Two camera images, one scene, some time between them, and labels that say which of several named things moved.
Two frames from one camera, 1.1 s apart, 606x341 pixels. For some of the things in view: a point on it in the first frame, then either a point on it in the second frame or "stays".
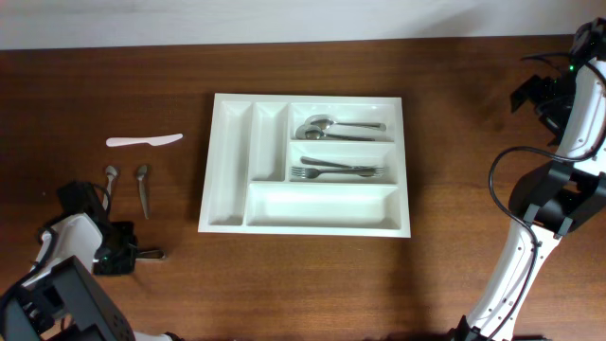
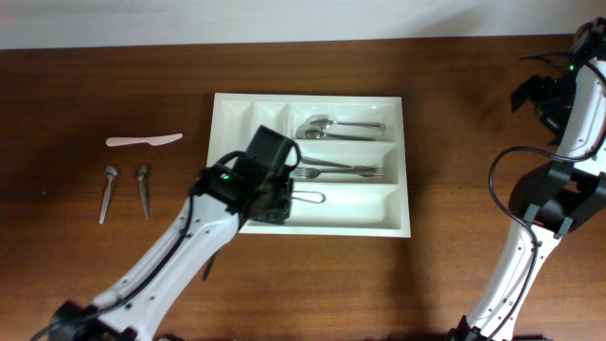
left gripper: [129, 254] to [276, 208]
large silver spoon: [314, 133] stays
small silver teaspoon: [140, 174] stays
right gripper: [528, 90] stays
